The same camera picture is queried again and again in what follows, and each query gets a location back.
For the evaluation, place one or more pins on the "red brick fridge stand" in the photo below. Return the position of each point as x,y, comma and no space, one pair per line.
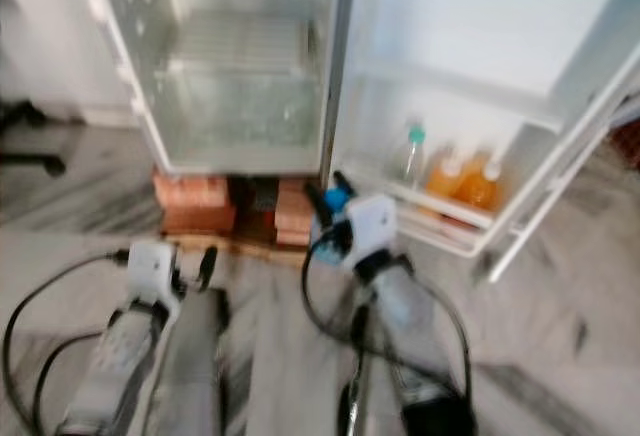
195,201

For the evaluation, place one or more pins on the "grey right robot leg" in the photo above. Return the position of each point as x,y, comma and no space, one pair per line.
355,416

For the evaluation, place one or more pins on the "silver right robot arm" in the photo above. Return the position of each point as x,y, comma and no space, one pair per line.
405,306

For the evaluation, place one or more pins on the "silver fridge door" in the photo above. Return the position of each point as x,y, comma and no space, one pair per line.
490,16

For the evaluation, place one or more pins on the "clear bottle green cap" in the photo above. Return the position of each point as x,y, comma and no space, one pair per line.
414,154

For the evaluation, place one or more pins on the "black office chair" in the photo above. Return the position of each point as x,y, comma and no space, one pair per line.
25,111

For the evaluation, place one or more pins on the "clear fridge crisper drawer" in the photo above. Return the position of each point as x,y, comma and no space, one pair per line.
240,116

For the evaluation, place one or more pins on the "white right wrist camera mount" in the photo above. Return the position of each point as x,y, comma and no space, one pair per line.
372,224

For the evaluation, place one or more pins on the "clear bottle blue cap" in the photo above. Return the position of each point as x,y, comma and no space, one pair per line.
336,199

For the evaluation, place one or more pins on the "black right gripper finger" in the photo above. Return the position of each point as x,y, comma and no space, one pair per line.
318,208
344,184

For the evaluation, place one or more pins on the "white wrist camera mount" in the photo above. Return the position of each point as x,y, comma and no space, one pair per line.
152,268
372,224

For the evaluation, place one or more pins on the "silver single door fridge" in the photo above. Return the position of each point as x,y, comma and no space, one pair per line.
240,16

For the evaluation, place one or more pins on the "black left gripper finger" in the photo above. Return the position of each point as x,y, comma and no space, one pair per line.
208,268

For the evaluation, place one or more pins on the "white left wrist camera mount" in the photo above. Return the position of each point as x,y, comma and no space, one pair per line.
152,268

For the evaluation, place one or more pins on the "orange drink bottle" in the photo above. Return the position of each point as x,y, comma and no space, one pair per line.
444,176
482,188

